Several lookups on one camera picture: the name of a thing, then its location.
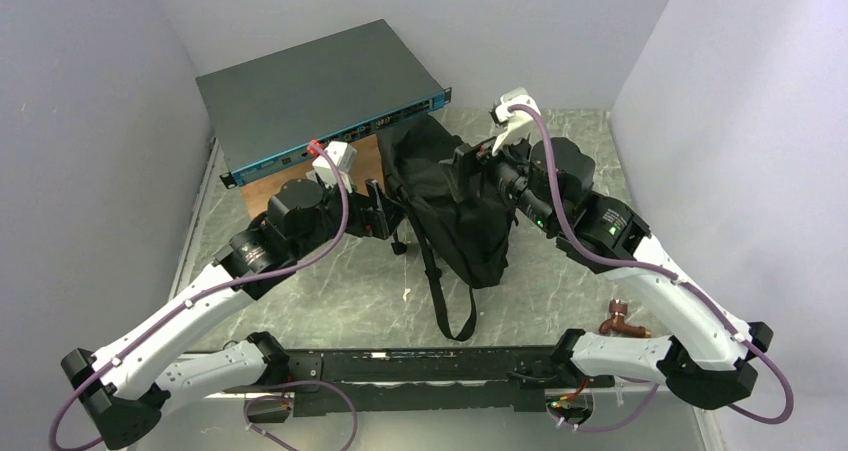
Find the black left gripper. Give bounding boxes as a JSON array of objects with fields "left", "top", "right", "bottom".
[{"left": 292, "top": 173, "right": 408, "bottom": 259}]

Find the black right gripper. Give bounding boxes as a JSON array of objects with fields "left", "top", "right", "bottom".
[{"left": 439, "top": 122, "right": 559, "bottom": 232}]

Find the black student backpack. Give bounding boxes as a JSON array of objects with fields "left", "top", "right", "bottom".
[{"left": 377, "top": 115, "right": 516, "bottom": 342}]

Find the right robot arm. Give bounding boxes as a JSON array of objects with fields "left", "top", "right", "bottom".
[{"left": 439, "top": 137, "right": 773, "bottom": 410}]

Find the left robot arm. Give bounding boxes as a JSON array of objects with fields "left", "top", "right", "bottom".
[{"left": 61, "top": 179, "right": 404, "bottom": 450}]

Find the wooden base board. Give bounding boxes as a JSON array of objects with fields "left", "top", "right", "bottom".
[{"left": 239, "top": 133, "right": 386, "bottom": 219}]

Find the copper brass tap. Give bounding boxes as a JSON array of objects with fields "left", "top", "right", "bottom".
[{"left": 598, "top": 299, "right": 652, "bottom": 339}]

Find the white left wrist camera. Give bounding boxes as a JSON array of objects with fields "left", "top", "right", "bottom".
[{"left": 312, "top": 141, "right": 357, "bottom": 192}]

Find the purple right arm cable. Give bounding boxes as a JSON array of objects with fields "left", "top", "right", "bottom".
[{"left": 506, "top": 103, "right": 796, "bottom": 434}]

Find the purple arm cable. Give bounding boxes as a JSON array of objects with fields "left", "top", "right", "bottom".
[
  {"left": 47, "top": 144, "right": 362, "bottom": 451},
  {"left": 506, "top": 103, "right": 796, "bottom": 434}
]

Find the grey network switch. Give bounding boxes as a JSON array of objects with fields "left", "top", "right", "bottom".
[{"left": 196, "top": 19, "right": 452, "bottom": 188}]

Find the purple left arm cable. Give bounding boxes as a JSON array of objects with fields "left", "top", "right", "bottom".
[{"left": 47, "top": 144, "right": 362, "bottom": 451}]

